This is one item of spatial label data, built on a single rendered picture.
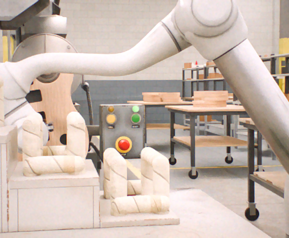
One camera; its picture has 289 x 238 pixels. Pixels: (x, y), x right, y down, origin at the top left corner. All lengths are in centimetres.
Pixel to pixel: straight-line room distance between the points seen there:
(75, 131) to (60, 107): 89
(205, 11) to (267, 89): 25
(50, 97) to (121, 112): 30
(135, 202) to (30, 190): 20
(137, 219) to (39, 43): 118
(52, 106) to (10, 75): 41
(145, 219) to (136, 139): 109
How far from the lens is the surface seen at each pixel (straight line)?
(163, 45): 162
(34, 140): 111
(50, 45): 217
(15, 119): 162
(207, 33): 143
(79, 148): 111
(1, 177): 108
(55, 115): 200
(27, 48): 217
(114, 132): 216
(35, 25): 222
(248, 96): 149
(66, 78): 200
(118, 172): 112
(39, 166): 110
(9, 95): 162
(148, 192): 131
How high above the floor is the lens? 118
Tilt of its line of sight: 3 degrees down
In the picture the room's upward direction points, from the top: straight up
